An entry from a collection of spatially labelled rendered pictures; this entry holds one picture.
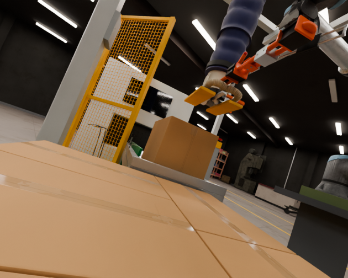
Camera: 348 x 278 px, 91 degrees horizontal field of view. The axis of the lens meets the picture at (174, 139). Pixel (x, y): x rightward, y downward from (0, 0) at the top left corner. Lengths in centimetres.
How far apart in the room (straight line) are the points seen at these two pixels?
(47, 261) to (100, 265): 6
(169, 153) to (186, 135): 18
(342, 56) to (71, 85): 191
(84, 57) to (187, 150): 126
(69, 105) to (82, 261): 160
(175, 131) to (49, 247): 99
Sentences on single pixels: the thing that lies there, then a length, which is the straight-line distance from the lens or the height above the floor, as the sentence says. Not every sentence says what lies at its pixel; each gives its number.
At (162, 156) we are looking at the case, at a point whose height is 66.
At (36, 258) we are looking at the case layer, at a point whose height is 54.
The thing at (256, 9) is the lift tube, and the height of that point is 179.
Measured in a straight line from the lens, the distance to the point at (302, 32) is 75.
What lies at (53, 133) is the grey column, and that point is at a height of 50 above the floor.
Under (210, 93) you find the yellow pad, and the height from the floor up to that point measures 111.
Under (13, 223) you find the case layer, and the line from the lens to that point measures 34.
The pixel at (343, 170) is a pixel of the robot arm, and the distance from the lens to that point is 143.
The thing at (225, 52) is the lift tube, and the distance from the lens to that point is 126.
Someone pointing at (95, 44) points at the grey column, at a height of 138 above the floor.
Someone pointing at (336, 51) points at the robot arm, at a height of 151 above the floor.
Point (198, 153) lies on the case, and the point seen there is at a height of 77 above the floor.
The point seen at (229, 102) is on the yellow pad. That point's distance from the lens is 108.
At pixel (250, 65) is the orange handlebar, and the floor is 122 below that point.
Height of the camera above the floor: 71
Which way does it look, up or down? 5 degrees up
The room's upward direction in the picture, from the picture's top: 21 degrees clockwise
